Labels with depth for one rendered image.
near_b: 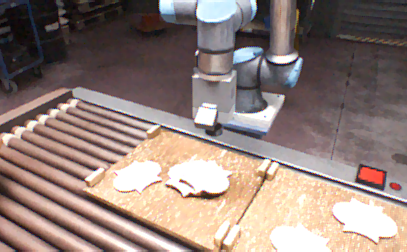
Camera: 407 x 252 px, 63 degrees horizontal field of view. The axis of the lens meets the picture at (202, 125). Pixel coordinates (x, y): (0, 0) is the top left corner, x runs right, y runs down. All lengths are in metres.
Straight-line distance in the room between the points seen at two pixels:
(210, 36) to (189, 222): 0.44
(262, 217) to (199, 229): 0.16
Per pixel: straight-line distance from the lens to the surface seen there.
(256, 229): 0.83
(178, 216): 0.85
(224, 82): 0.71
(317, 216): 0.90
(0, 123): 1.36
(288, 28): 1.19
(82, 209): 0.95
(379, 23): 5.51
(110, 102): 1.43
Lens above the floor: 1.56
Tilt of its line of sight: 32 degrees down
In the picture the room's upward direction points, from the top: straight up
